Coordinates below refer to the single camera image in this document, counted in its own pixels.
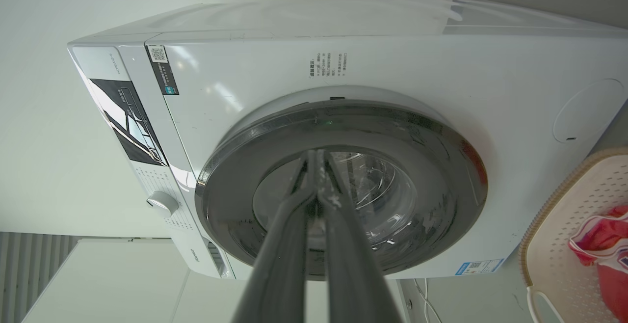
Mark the red garment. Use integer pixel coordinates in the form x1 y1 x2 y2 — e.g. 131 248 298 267
569 205 628 323

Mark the white cabinet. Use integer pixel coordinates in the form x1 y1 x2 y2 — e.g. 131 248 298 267
21 238 413 323

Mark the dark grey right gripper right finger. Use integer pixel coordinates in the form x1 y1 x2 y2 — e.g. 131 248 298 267
315 149 406 323

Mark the dark round washing machine door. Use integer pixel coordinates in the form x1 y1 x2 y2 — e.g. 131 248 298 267
195 100 489 281

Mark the white front-load washing machine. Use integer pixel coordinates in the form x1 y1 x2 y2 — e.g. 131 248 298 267
67 0 628 280

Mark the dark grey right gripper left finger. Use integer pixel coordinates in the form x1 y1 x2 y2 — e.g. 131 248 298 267
232 149 317 323

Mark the thin white cable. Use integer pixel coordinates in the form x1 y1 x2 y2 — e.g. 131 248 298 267
414 278 443 323

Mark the cream perforated laundry basket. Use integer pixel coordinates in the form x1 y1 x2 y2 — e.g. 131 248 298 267
519 147 628 323

